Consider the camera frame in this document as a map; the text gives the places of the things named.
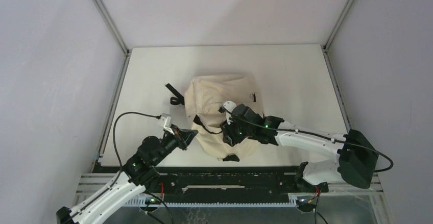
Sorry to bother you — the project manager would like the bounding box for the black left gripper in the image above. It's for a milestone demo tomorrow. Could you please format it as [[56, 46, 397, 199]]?
[[152, 123, 198, 165]]

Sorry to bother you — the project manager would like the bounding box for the cream canvas student bag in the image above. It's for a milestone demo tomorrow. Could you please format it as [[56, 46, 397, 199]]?
[[166, 74, 264, 161]]

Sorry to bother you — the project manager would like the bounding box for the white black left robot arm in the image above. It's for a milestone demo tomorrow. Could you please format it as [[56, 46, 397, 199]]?
[[56, 125, 198, 223]]

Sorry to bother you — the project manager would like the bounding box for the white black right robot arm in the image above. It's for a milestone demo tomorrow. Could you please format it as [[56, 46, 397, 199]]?
[[219, 101, 380, 191]]

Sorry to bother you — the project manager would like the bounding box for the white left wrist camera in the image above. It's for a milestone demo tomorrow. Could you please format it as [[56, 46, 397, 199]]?
[[157, 113, 174, 135]]

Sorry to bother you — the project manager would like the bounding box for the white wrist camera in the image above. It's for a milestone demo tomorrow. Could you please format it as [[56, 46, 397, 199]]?
[[157, 113, 174, 135], [218, 101, 237, 125]]

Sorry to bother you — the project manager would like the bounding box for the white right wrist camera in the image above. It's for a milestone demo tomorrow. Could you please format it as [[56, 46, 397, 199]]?
[[218, 101, 237, 125]]

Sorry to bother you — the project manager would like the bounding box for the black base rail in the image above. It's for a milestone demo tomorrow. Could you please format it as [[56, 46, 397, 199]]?
[[93, 164, 330, 205]]

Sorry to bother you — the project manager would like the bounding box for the aluminium frame right post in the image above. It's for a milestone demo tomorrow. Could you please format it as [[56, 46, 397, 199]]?
[[323, 0, 356, 52]]

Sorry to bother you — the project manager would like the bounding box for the aluminium frame post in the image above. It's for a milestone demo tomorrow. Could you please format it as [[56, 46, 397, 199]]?
[[323, 0, 356, 52], [92, 0, 129, 56]]

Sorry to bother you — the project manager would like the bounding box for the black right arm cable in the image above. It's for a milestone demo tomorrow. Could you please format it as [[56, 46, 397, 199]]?
[[218, 106, 394, 173]]

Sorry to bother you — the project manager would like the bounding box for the aluminium frame left post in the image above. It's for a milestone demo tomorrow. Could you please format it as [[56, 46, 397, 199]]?
[[92, 0, 129, 56]]

